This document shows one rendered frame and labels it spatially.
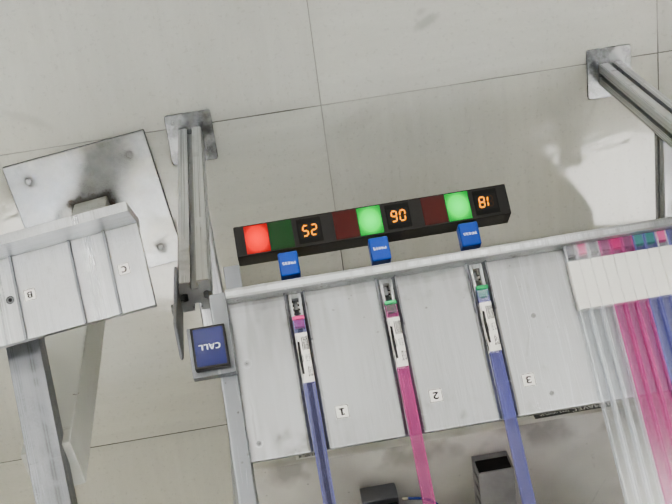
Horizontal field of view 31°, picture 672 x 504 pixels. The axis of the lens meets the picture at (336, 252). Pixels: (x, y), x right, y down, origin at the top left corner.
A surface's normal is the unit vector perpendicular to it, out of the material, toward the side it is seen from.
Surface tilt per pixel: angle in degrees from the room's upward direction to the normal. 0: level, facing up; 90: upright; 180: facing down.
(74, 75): 0
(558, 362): 43
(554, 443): 0
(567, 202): 0
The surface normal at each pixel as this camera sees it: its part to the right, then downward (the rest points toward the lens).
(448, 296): 0.00, -0.33
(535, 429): 0.11, 0.40
